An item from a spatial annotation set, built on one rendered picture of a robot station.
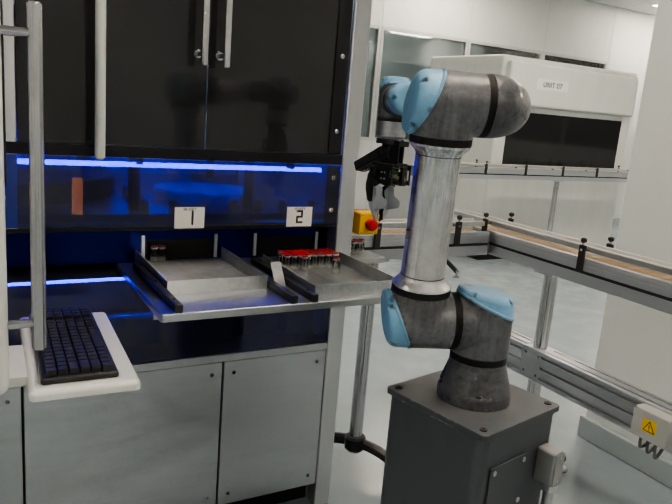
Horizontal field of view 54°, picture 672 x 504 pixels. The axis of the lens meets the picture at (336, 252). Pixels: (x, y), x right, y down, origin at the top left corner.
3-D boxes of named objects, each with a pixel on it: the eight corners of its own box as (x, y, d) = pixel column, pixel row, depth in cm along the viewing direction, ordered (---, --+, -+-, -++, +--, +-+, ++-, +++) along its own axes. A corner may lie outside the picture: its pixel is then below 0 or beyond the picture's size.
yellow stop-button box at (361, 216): (347, 230, 219) (349, 209, 218) (366, 230, 223) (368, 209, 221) (359, 235, 213) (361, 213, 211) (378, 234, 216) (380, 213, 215)
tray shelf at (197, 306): (116, 269, 186) (116, 262, 186) (334, 259, 221) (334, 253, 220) (161, 322, 146) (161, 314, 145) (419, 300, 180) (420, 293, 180)
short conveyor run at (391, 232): (335, 263, 223) (339, 217, 219) (314, 253, 236) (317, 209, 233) (490, 255, 256) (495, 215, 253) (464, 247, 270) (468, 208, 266)
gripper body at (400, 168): (389, 188, 167) (394, 139, 164) (365, 184, 173) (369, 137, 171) (410, 188, 172) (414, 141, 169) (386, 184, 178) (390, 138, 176)
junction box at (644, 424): (629, 432, 204) (634, 404, 202) (639, 429, 206) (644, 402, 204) (664, 450, 194) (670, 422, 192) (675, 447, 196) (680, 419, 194)
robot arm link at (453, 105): (458, 360, 130) (502, 73, 115) (383, 358, 128) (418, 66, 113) (442, 335, 142) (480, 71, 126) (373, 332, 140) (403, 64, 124)
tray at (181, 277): (134, 261, 188) (134, 249, 188) (222, 258, 201) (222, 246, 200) (167, 295, 160) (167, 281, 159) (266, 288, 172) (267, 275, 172)
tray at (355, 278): (262, 266, 195) (262, 254, 195) (339, 262, 208) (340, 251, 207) (314, 298, 167) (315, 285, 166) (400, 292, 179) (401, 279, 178)
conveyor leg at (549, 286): (505, 459, 258) (533, 267, 241) (522, 455, 262) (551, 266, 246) (522, 471, 250) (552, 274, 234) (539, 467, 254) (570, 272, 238)
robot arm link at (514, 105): (561, 78, 117) (474, 81, 164) (501, 72, 115) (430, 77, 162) (551, 144, 119) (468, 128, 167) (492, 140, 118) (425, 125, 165)
